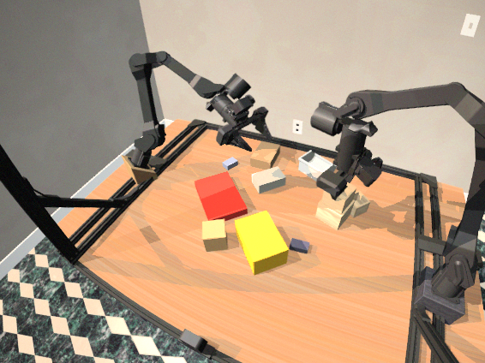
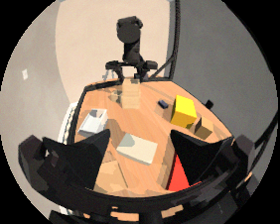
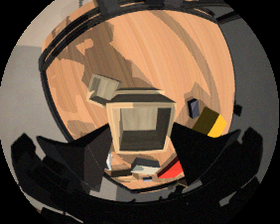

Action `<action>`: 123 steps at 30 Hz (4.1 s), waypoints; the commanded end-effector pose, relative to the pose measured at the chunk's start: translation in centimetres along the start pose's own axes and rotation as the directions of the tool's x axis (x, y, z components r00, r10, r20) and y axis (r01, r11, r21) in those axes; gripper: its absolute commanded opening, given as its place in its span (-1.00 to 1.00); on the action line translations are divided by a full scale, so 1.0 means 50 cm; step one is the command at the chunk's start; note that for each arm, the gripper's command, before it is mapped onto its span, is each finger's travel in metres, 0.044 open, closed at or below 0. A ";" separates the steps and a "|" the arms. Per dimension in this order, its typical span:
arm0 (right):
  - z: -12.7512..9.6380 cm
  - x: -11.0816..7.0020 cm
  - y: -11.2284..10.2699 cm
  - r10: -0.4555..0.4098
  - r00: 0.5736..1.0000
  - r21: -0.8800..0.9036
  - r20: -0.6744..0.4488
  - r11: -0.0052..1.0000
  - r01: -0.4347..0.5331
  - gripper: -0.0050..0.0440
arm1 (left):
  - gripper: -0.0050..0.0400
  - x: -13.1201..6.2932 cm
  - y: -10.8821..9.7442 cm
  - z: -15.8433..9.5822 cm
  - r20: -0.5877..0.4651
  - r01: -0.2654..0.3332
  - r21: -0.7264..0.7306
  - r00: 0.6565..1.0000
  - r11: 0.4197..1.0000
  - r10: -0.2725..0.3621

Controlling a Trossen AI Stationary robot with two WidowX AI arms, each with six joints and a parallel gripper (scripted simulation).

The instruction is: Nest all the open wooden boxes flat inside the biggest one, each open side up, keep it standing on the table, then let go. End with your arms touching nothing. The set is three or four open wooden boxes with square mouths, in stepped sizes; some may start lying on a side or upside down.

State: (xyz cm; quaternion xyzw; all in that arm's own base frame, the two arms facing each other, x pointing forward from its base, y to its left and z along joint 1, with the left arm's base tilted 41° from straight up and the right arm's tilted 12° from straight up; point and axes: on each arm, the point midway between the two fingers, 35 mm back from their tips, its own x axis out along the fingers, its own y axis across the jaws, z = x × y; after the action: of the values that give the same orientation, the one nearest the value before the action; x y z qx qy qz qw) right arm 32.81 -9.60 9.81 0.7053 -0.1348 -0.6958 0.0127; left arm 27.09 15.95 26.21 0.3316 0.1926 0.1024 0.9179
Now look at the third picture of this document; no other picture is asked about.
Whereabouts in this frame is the yellow block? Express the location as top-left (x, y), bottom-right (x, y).
top-left (192, 107), bottom-right (226, 137)

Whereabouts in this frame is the red flat slab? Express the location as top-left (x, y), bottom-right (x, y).
top-left (157, 157), bottom-right (182, 178)

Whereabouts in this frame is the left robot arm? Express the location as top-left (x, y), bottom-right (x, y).
top-left (167, 185), bottom-right (185, 197)

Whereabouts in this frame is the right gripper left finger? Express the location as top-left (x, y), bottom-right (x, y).
top-left (36, 123), bottom-right (113, 192)

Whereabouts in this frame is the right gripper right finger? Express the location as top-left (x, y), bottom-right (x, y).
top-left (170, 122), bottom-right (240, 186)

